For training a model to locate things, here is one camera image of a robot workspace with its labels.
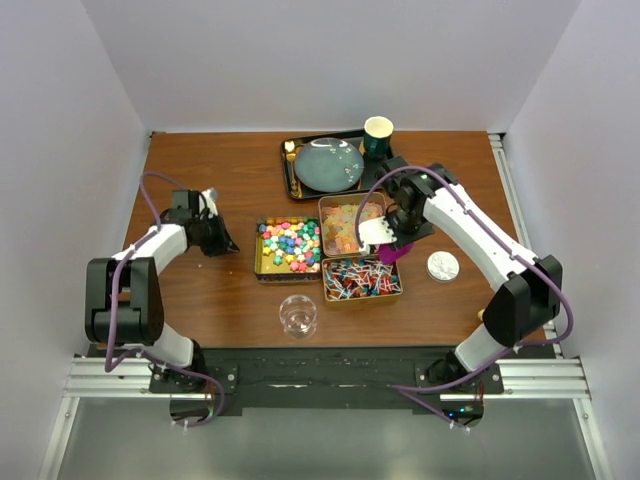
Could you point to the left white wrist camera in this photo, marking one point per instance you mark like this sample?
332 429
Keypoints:
207 203

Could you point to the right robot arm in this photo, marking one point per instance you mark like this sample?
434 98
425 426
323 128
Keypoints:
527 288

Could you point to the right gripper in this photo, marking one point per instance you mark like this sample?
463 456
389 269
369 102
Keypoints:
426 229

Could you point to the silver jar lid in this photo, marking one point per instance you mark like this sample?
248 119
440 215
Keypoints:
442 266

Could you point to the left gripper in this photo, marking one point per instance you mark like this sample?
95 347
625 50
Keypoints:
217 248

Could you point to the dark green cup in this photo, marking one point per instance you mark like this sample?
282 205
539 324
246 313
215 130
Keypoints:
377 135

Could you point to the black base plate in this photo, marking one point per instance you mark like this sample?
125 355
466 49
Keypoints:
320 378

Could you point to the gold tin of star candies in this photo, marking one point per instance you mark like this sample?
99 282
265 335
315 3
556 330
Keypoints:
288 249

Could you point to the blue ceramic plate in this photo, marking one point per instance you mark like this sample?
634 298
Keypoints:
329 165

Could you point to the purple plastic scoop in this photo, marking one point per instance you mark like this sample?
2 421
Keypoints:
388 254

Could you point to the clear glass jar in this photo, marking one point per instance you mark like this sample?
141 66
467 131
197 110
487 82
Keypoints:
298 316

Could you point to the gold spoon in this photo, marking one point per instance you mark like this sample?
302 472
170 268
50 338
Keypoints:
290 155

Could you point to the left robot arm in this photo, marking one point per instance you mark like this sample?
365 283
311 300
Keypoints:
124 310

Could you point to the tin of lollipops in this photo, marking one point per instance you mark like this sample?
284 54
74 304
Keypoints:
354 280

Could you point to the aluminium frame rail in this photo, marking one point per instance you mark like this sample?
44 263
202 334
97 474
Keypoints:
528 417

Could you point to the tin of gummy candies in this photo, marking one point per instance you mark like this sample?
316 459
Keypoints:
337 224

